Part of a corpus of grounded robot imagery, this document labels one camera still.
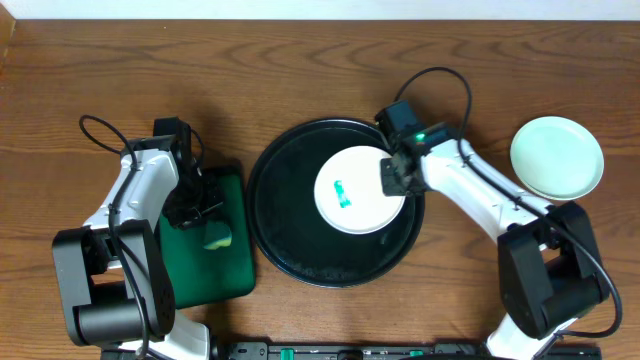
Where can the green rectangular water tray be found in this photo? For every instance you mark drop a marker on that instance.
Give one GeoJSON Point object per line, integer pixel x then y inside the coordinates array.
{"type": "Point", "coordinates": [199, 276]}

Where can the white stained plate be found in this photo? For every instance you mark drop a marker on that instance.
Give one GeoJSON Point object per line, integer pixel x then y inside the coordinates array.
{"type": "Point", "coordinates": [348, 191]}

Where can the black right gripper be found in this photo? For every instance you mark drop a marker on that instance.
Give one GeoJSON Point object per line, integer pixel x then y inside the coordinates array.
{"type": "Point", "coordinates": [389, 188]}

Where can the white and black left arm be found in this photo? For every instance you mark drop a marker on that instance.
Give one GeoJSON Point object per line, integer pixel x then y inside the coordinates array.
{"type": "Point", "coordinates": [115, 290]}

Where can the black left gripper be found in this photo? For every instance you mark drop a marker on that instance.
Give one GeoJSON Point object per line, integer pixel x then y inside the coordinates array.
{"type": "Point", "coordinates": [189, 209]}

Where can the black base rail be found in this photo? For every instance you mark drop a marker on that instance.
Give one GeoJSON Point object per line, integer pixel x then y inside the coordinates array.
{"type": "Point", "coordinates": [263, 351]}

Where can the mint green plate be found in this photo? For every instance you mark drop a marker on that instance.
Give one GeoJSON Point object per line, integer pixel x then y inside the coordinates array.
{"type": "Point", "coordinates": [557, 158]}

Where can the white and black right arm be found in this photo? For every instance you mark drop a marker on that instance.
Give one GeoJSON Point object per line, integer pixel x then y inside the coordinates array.
{"type": "Point", "coordinates": [550, 270]}

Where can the round black tray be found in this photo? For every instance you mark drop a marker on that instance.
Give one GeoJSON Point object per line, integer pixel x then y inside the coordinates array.
{"type": "Point", "coordinates": [288, 228]}

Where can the green and yellow sponge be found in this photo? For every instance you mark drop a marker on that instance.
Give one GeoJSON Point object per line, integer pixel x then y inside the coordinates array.
{"type": "Point", "coordinates": [217, 235]}

